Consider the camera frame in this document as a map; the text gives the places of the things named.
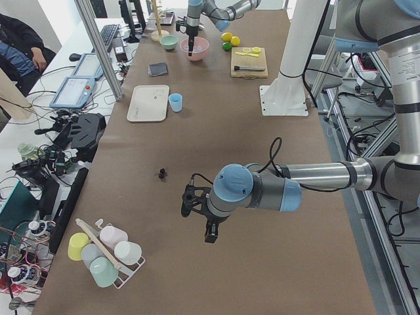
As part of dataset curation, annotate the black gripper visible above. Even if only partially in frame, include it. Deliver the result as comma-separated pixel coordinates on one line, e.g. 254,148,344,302
204,214,228,243
186,24,198,56

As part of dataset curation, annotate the pink bowl of ice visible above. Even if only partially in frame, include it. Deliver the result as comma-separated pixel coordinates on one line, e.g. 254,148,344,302
179,37,209,61

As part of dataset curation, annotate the wooden cup stand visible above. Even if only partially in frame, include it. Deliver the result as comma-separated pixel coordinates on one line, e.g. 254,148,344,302
147,0,169,42

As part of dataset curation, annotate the blue plastic cup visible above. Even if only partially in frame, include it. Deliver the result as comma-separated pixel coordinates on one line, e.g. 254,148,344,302
168,93,183,112

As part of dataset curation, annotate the dark cherries pair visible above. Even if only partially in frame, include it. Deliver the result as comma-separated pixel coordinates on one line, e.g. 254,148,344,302
155,168,167,180

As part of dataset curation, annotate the white cup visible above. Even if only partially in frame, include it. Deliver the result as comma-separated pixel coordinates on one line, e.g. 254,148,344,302
114,241,142,265

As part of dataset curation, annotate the white cup rack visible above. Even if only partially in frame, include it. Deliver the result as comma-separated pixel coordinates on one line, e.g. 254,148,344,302
75,218,146,289

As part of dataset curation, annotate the pink cup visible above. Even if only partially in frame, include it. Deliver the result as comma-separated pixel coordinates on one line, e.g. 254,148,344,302
99,225,128,250

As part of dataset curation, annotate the mint green cup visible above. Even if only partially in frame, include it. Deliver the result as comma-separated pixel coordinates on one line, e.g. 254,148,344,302
89,257,118,287

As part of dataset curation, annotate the grey cup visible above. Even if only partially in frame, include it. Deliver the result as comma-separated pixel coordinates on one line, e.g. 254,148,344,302
81,243,103,269

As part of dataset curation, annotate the yellow cup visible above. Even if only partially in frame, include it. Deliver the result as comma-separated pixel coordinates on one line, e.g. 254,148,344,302
68,232,90,261

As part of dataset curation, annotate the green ceramic bowl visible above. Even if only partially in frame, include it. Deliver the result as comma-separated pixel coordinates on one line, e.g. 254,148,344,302
159,35,179,51

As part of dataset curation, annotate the yellow lemon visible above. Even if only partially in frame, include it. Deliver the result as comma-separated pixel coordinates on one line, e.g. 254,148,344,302
230,36,240,47
220,32,233,42

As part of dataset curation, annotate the green lime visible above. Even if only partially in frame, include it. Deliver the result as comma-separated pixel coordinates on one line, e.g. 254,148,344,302
222,42,232,51

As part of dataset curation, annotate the grey folded cloth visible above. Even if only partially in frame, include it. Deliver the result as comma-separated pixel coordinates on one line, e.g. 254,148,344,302
148,62,169,77

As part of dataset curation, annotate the yellow plastic knife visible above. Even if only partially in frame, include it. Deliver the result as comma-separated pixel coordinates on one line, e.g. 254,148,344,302
234,51,260,58

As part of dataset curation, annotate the metal rod black cap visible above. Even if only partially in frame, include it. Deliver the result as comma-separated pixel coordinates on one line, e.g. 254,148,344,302
234,66,266,72

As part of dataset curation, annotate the wooden cutting board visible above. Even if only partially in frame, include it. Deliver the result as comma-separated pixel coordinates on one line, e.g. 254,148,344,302
230,47,268,79

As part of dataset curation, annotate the cream rabbit tray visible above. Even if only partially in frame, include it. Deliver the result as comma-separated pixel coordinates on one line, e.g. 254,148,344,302
127,85,169,122

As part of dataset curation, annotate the black keyboard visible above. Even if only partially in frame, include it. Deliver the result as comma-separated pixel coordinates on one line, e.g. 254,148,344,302
100,24,119,53

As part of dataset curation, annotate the teach pendant tablet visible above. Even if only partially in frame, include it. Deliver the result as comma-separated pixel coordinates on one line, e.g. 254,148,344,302
49,75,96,109
72,52,104,80

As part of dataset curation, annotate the seated person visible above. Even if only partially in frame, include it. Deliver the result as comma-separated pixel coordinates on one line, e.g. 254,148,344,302
1,14,56,96

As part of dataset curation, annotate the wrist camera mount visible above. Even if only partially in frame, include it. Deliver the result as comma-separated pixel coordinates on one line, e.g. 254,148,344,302
180,184,212,218
175,20,187,33

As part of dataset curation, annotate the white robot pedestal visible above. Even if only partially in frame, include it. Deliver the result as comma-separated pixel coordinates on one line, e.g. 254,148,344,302
260,0,329,117

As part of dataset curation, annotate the aluminium frame post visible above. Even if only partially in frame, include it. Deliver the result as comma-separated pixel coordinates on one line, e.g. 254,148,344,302
74,0,123,101

